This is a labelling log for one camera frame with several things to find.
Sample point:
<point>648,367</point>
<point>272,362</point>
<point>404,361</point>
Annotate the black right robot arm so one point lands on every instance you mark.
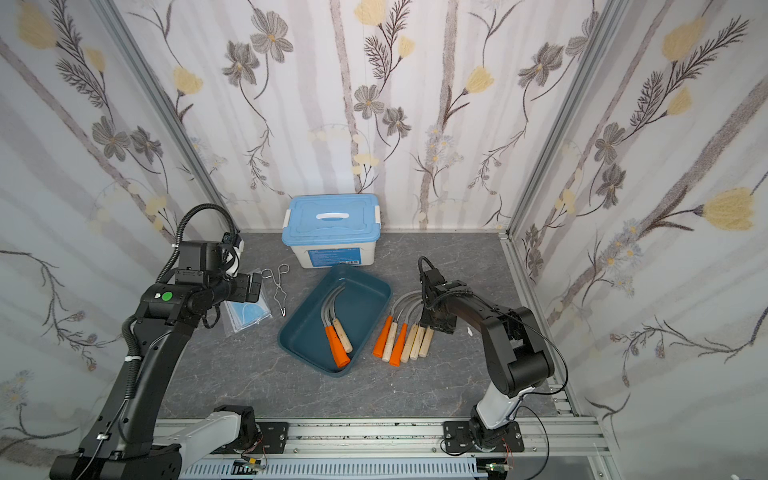
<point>515,352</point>

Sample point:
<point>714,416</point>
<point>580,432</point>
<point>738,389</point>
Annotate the teal plastic tray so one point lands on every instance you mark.
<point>359,307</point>

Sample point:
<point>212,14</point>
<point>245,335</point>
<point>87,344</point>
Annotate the white box with blue lid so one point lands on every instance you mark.
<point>326,230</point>

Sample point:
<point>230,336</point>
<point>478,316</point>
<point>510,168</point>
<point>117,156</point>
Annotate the bagged blue face masks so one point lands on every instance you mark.
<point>241,316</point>

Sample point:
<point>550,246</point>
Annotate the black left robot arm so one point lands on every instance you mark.
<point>198,277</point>

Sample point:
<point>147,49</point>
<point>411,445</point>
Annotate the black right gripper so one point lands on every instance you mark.
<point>441,319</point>

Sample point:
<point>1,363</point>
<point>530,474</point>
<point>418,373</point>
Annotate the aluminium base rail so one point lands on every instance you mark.
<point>415,448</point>

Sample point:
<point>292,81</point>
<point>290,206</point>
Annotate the metal wire tongs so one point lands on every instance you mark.
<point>280,295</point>

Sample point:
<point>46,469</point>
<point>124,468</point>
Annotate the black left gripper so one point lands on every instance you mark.
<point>252,287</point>

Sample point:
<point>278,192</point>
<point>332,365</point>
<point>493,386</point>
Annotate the wooden handle sickle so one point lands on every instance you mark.
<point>426,343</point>
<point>336,323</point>
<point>416,345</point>
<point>408,345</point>
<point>398,325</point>

